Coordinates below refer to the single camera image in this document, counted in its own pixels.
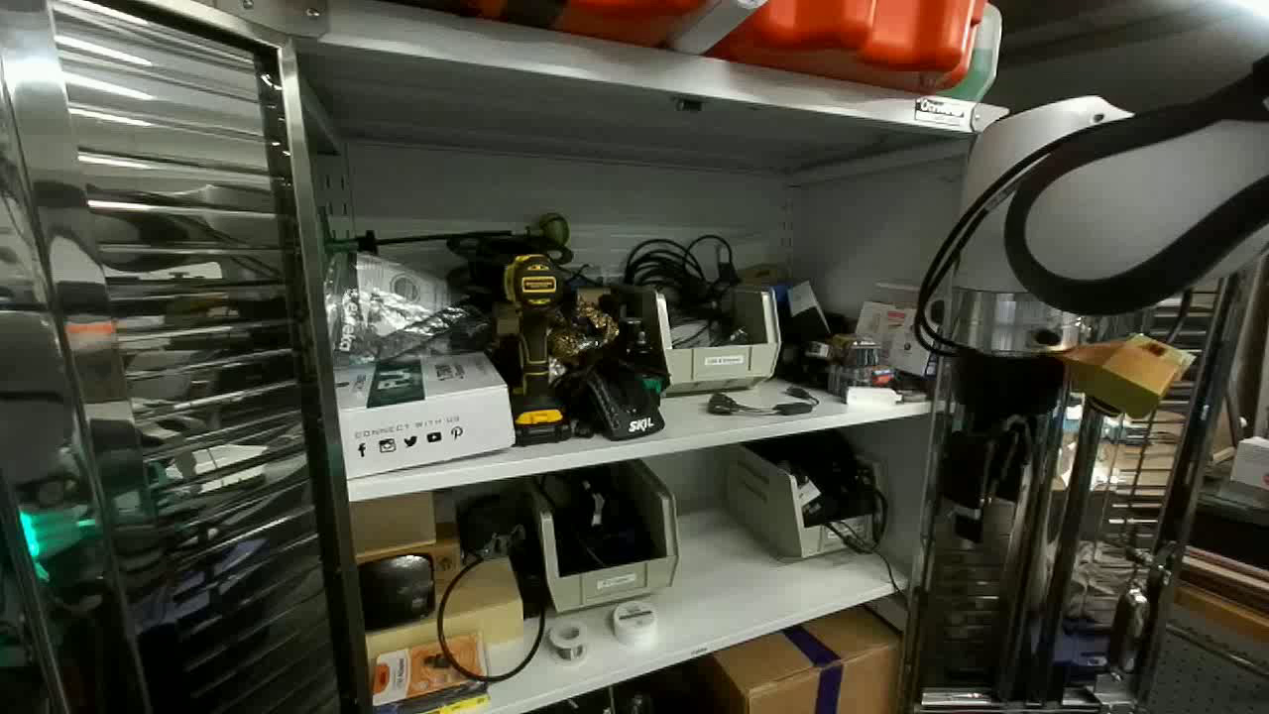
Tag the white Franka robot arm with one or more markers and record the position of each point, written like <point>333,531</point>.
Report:
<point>1150,198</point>

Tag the black battery charger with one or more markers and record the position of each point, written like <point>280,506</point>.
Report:
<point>620,402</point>

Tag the white metal shelving unit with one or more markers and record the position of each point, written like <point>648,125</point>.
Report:
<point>689,429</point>

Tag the black electronic device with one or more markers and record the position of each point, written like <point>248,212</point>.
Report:
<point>814,331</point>

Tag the grey bin with black devices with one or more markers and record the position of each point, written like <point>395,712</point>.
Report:
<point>767,507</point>

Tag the grey plastic storage bin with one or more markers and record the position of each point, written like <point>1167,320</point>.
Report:
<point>609,568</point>

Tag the white printed cardboard box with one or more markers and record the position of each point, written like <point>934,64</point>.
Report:
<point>420,417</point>

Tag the white power adapter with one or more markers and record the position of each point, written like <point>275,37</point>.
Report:
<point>874,392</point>

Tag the white shelf board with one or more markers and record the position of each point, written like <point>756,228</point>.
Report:
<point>529,64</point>
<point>737,580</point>

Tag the silver foil bag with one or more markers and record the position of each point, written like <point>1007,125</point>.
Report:
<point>382,304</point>

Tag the small white tape roll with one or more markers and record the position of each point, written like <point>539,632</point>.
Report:
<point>568,640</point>

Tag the small plain cardboard box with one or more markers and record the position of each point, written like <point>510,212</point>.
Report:
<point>395,522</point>

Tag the black round speaker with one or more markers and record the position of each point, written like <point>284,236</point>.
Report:
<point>398,588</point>

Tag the cardboard box with purple tape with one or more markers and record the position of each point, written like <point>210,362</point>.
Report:
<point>780,667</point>

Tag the orange printed booklet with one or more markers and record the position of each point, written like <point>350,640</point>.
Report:
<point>418,675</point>

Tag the orange plastic case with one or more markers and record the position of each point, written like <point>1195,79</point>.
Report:
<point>846,31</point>

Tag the yellow block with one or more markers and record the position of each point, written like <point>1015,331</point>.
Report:
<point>1131,374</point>

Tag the chrome metal frame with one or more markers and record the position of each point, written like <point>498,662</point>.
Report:
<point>1006,528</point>

